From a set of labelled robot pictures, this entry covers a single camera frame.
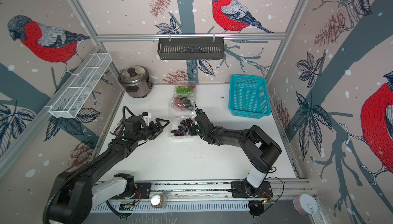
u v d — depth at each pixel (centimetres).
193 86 115
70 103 71
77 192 40
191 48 106
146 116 80
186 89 110
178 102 103
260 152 46
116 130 95
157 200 63
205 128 70
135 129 68
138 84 101
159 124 76
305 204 66
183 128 91
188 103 104
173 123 95
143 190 73
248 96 114
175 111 104
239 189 73
